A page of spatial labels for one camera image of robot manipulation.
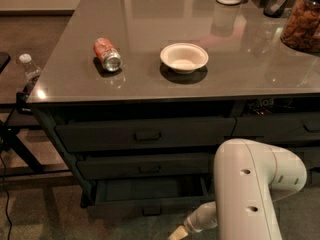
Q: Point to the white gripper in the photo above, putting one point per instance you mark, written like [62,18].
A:
[193,226]

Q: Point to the dark drawer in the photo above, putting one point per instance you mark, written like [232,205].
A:
[141,134]
[98,168]
[287,128]
[152,196]
[310,156]

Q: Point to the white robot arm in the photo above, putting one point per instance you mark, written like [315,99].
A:
[249,177]

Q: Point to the white paper bowl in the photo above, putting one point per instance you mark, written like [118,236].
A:
[184,58]

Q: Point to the dark side table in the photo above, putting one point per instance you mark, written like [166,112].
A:
[31,155]

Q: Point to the orange soda can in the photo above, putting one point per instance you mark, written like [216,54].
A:
[107,54]

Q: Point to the clear water bottle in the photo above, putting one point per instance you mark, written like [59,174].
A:
[32,72]

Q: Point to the jar of brown snacks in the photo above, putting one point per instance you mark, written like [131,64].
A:
[302,30]

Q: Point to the dark cabinet frame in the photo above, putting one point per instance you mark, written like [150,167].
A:
[52,115]

